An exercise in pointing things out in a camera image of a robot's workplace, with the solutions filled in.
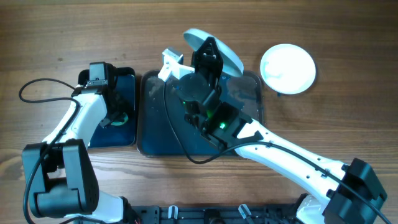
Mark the green yellow sponge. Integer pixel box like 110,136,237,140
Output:
111,113,129,126

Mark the white plate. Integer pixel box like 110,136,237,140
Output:
183,28,244,78
260,44,317,95

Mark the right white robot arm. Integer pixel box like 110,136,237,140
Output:
176,29,387,223

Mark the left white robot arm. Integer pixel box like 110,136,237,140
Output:
22,62,141,223

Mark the small dark blue tray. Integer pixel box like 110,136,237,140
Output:
88,67,137,148

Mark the large dark tray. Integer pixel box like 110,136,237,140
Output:
136,70,264,156

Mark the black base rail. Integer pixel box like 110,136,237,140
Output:
130,203,300,224

